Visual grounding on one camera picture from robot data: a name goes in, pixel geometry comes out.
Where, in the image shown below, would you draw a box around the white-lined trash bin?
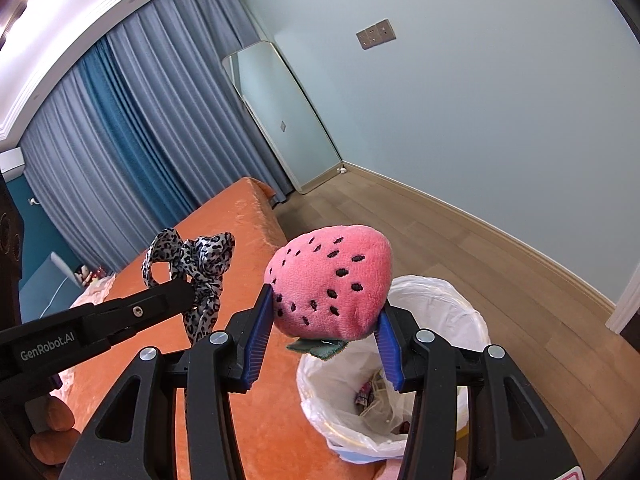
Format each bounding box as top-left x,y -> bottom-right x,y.
296,275 -> 491,463

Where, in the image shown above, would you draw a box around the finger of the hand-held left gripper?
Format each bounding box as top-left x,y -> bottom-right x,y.
91,280 -> 197,347

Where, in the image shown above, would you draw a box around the bronze wall socket panel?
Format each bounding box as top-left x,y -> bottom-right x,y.
356,19 -> 397,52

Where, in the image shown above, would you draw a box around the pink strawberry plush toy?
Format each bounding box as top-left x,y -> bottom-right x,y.
265,223 -> 393,361

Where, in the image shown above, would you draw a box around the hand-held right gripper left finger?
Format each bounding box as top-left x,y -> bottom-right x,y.
60,284 -> 276,480

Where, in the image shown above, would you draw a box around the orange bed blanket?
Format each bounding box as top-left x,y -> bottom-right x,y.
57,176 -> 386,480

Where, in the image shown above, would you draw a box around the pale pink quilt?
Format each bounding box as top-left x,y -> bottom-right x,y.
70,275 -> 119,311

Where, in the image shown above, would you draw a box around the standing floor mirror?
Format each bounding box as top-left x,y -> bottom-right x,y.
222,41 -> 344,195

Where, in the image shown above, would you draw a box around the person's left hand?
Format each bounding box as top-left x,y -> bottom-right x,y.
29,399 -> 82,463

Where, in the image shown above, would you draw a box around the leopard print headband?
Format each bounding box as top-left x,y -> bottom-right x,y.
141,228 -> 236,346

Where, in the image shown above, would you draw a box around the plush toys by headboard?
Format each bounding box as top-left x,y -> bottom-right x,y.
75,264 -> 110,286

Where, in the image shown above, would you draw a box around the blue padded headboard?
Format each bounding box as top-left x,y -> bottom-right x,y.
20,254 -> 81,318

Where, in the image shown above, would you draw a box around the white door frame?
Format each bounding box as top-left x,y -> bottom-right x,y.
604,264 -> 640,335

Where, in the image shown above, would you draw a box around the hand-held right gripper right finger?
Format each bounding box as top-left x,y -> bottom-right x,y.
376,305 -> 591,480

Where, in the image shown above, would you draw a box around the grey curtain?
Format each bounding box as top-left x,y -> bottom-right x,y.
107,0 -> 297,207
20,66 -> 128,275

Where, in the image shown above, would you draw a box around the blue curtain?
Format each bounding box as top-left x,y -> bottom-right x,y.
77,37 -> 201,222

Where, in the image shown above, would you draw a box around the white air conditioner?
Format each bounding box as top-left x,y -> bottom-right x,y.
0,148 -> 26,174

